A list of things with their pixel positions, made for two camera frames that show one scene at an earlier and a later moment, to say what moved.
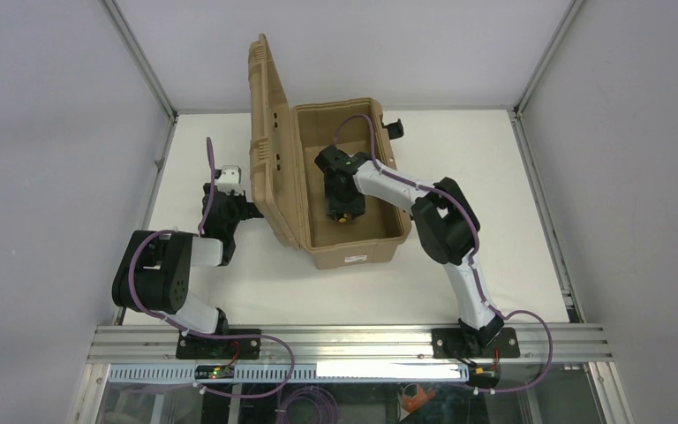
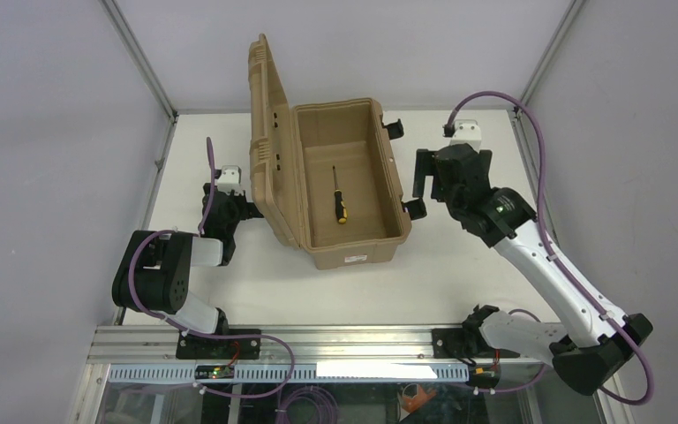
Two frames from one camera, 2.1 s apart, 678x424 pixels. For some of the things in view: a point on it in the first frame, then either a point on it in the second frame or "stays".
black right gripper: (345, 203) to (440, 172)
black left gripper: (240, 211) stays
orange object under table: (410, 405) stays
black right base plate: (451, 344) stays
